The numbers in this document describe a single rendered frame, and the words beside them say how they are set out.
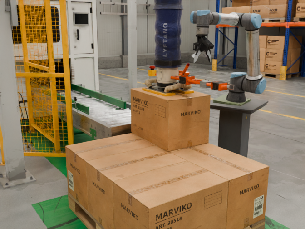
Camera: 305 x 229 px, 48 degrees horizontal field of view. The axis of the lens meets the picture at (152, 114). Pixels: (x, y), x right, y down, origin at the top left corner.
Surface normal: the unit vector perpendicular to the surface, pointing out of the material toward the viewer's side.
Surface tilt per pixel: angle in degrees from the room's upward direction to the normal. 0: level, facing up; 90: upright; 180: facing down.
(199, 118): 90
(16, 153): 90
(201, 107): 90
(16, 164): 90
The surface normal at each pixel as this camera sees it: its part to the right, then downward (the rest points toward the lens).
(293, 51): 0.56, 0.20
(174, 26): 0.39, -0.01
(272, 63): -0.81, 0.07
